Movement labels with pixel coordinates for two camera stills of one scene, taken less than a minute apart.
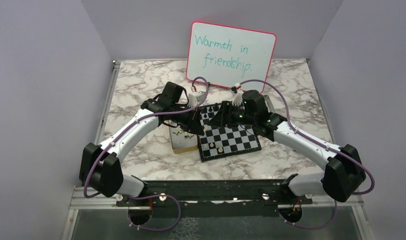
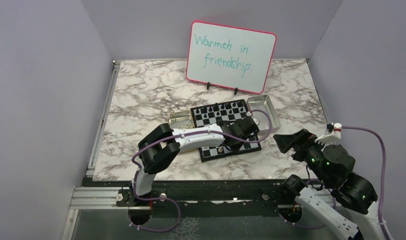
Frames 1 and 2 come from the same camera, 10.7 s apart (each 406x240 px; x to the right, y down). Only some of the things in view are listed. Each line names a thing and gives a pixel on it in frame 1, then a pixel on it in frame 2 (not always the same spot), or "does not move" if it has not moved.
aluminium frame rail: x=79 y=201 does not move
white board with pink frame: x=226 y=56 does not move
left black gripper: x=193 y=124 -> x=236 y=147
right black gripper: x=223 y=117 -> x=299 y=140
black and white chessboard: x=222 y=142 does not move
